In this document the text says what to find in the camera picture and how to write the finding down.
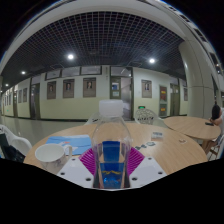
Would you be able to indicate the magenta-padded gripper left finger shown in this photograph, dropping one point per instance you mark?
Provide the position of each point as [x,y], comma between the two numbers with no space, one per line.
[75,170]

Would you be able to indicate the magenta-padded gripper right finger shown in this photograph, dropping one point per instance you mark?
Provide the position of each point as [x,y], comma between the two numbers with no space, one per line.
[148,170]

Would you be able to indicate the clear bottle with blue label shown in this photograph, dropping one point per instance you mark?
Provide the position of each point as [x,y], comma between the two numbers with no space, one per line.
[111,133]

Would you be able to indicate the white ceramic mug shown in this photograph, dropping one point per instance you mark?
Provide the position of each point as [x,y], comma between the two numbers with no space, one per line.
[50,156]

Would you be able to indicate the small printed card box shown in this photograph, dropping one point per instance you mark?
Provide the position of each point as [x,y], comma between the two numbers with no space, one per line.
[157,135]

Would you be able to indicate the white lattice plastic chair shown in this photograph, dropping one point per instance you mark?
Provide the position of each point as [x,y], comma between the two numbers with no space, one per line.
[93,119]
[145,116]

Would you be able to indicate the white plastic armchair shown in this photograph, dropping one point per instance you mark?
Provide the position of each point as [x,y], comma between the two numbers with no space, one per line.
[20,143]

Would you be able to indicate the round wooden table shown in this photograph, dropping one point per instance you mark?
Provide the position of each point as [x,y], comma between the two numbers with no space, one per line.
[191,126]

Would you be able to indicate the green exit sign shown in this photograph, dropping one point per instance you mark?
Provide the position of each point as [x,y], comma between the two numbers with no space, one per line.
[141,107]

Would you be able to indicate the black bag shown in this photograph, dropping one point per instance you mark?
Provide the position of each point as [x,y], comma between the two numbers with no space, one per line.
[10,151]

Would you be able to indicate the black phone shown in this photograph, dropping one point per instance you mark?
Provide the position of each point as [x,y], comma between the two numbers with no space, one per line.
[209,123]

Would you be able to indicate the person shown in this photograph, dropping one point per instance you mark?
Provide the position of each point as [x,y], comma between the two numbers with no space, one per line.
[216,113]

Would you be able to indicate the round ceiling lights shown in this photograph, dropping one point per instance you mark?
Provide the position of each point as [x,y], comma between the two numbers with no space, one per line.
[70,56]

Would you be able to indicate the framed wall pictures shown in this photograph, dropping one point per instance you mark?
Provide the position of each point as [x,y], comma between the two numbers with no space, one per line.
[89,87]

